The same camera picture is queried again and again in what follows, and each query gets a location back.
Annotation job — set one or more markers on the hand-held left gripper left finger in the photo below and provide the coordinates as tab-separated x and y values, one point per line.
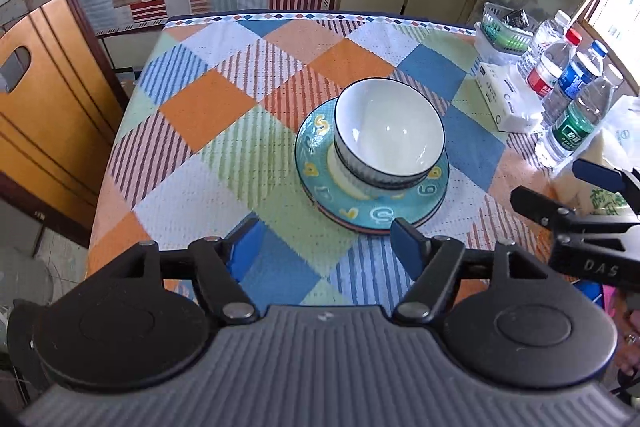
247	247

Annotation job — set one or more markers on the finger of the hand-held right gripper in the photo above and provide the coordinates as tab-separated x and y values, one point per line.
600	174
542	207

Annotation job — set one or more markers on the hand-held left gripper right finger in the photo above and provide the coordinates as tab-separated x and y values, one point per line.
407	247

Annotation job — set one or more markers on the teal egg-print plate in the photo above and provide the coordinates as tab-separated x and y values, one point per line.
310	157

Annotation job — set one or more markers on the white bowl with striped outside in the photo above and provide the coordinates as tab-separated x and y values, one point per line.
385	127

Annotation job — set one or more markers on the person's right hand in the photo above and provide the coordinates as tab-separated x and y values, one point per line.
631	347

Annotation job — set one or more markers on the white plastic bag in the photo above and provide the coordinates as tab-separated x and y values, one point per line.
602	147

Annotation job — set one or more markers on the green-label water bottle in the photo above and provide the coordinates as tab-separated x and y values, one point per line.
572	129

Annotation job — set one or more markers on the blue-label water bottle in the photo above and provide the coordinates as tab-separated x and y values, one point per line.
575	82

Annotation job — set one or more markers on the white tissue pack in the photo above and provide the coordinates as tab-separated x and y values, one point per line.
505	102

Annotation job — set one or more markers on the red-label water bottle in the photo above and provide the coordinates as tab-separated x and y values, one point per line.
547	74

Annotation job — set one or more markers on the patchwork tablecloth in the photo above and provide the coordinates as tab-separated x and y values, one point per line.
210	107

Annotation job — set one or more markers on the clear bottle with white cap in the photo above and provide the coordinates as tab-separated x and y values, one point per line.
542	39

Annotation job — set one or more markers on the white plastic basket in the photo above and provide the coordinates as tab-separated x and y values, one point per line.
505	37

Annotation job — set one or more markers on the black packet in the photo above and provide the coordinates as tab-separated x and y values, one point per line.
516	19

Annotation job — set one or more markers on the wooden chair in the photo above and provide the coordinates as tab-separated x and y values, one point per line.
55	117

